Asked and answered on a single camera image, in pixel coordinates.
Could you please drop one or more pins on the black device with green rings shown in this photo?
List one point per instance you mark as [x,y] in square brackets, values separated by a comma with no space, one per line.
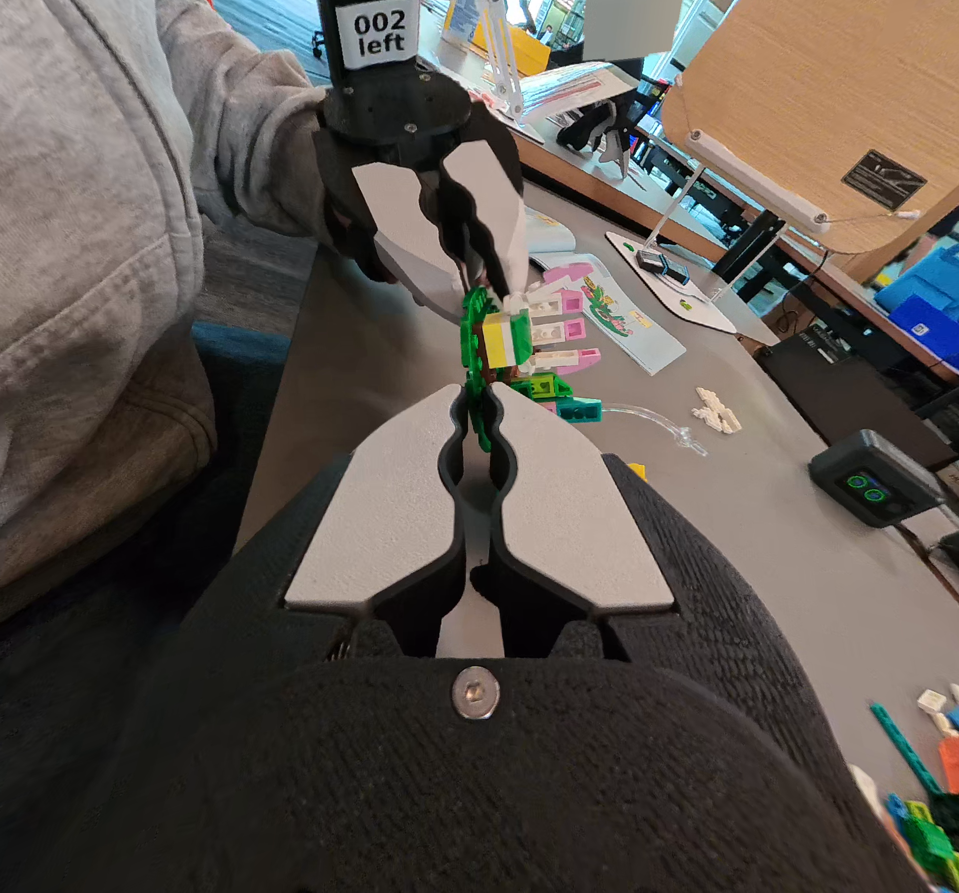
[869,485]

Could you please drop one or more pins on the wooden chair shell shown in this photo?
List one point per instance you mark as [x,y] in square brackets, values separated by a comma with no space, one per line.
[824,46]

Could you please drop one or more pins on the clear plastic tube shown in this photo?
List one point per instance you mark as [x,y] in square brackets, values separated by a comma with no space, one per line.
[652,419]

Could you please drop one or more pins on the white bar desk lamp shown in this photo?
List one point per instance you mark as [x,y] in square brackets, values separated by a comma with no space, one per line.
[704,312]

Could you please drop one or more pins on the person's grey hoodie torso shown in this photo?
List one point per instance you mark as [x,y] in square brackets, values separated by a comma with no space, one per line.
[75,234]

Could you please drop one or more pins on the lego instruction booklet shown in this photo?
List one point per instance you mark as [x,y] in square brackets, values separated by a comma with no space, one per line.
[637,338]

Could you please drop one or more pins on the pile of colourful lego pieces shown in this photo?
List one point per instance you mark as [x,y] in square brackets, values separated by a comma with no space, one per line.
[921,833]

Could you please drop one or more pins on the white lego pieces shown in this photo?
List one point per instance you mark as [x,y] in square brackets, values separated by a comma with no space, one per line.
[718,411]

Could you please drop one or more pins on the green flower lego model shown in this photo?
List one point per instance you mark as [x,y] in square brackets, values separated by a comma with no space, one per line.
[509,338]

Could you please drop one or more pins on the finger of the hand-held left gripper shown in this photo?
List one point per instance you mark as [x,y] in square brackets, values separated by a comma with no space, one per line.
[404,226]
[494,211]

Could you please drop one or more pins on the black tool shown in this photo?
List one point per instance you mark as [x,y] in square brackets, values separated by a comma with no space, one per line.
[599,133]

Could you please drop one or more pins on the yellow box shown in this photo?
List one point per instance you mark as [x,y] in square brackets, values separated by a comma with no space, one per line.
[528,54]

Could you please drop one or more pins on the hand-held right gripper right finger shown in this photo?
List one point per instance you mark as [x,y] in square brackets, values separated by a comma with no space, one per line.
[577,533]

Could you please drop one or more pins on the blue storage bins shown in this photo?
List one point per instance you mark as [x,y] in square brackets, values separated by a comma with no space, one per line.
[921,301]

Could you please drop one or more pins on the person's dark pants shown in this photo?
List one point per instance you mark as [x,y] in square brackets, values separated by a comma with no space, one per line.
[75,646]

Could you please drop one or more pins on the white bottle blue label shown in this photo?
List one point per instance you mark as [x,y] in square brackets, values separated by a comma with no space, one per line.
[463,9]

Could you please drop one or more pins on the person's left forearm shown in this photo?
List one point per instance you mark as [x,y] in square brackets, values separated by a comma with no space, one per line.
[247,121]

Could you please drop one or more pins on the open magazine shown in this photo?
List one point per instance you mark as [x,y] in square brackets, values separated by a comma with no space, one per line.
[569,88]

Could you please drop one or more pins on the small black blue box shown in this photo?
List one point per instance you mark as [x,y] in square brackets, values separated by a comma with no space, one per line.
[663,267]

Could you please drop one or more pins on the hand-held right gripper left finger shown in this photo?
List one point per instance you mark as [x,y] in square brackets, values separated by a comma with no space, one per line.
[382,526]

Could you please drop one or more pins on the white jointed desk lamp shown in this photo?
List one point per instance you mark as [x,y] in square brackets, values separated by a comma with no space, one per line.
[502,54]

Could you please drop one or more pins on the person's left hand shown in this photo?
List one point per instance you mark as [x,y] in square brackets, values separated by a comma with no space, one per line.
[348,226]

